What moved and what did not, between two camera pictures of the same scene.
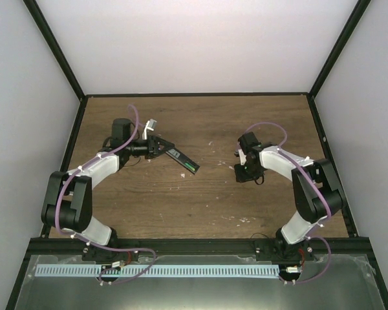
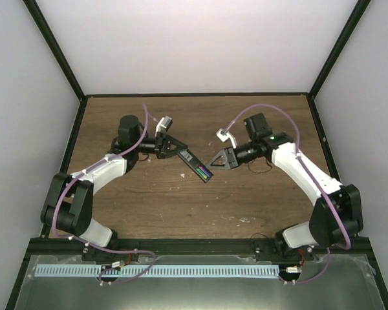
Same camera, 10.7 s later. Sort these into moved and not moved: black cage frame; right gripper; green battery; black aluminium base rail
Moved: right gripper; green battery
Not moved: black aluminium base rail; black cage frame
